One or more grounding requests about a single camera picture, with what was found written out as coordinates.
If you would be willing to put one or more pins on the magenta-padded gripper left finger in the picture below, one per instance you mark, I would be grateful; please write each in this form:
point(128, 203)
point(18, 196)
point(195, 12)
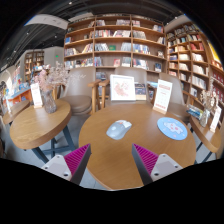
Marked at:
point(60, 165)

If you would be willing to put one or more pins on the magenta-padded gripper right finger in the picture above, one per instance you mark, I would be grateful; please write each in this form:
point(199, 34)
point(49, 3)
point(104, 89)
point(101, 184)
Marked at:
point(163, 165)

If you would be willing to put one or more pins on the grey computer mouse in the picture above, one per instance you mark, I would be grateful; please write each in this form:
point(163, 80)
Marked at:
point(118, 130)

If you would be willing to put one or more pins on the round blue mouse pad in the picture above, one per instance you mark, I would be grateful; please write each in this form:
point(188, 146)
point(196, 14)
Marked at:
point(171, 128)

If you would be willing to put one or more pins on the round wooden side table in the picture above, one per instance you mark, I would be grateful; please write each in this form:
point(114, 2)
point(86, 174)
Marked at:
point(36, 126)
point(206, 136)
point(15, 111)

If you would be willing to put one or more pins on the stack of books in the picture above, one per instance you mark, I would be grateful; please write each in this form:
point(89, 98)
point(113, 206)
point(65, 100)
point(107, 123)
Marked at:
point(195, 112)

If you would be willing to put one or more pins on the glass vase with dried flowers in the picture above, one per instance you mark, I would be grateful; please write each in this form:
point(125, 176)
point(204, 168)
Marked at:
point(204, 116)

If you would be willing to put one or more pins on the glass vase with pink flowers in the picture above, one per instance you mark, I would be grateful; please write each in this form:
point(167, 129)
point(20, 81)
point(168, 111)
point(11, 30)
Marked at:
point(49, 100)

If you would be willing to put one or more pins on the white sign with red header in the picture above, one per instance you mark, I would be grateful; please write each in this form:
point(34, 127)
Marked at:
point(215, 120)

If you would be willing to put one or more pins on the white sign on wooden base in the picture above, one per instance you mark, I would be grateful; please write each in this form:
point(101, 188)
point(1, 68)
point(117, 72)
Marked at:
point(163, 95)

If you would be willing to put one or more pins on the brown padded wooden armchair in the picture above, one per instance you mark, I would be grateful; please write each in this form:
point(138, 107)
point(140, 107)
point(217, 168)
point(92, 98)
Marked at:
point(178, 95)
point(131, 71)
point(78, 88)

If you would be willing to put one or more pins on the small white table sign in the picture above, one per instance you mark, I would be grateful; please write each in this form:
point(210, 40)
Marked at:
point(36, 95)

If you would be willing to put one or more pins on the dark upright book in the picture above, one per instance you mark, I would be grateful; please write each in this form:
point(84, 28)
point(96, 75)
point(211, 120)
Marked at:
point(140, 90)

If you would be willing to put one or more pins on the orange and blue display counter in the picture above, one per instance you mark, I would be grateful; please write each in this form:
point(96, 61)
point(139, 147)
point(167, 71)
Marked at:
point(20, 96)

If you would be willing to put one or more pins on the light blue flat book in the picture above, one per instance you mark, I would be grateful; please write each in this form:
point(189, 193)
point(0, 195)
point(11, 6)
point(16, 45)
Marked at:
point(152, 84)

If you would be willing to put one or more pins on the white framed floral picture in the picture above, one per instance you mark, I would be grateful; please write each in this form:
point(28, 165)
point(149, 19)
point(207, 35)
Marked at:
point(122, 87)

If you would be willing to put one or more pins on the small distant wooden bookshelf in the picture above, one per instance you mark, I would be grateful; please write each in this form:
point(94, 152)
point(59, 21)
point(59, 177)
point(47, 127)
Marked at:
point(33, 61)

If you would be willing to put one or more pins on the wide wooden bookshelf with books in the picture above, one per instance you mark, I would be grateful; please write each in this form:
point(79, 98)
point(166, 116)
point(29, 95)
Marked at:
point(113, 40)

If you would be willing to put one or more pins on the white hanging ceiling panel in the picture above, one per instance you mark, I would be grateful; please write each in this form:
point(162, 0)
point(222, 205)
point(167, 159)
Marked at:
point(50, 21)

